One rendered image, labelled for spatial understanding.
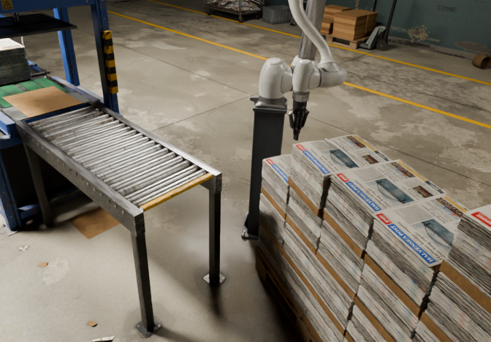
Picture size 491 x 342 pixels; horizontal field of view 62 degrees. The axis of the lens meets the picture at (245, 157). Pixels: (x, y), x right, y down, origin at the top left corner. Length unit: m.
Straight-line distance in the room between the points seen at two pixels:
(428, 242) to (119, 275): 1.92
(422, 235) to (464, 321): 0.29
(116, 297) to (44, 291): 0.44
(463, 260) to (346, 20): 7.11
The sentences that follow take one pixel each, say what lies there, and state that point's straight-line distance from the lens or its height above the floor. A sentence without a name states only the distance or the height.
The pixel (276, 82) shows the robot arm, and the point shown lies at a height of 1.16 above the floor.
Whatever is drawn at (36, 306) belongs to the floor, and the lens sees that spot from 2.78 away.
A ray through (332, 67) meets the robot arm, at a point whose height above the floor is 1.34.
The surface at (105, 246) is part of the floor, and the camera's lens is 3.02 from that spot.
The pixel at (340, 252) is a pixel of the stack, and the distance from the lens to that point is 1.84.
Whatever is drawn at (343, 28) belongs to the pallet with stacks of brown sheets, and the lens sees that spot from 8.24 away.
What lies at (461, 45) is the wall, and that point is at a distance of 8.56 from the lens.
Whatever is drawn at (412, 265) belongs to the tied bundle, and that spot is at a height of 1.00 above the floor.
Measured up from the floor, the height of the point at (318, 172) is 1.04.
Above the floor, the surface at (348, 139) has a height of 1.06.
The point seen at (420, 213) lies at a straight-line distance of 1.65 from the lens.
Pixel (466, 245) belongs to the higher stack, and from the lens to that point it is 1.34.
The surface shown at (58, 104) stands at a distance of 3.18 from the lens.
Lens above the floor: 1.97
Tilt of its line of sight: 30 degrees down
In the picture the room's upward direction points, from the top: 3 degrees clockwise
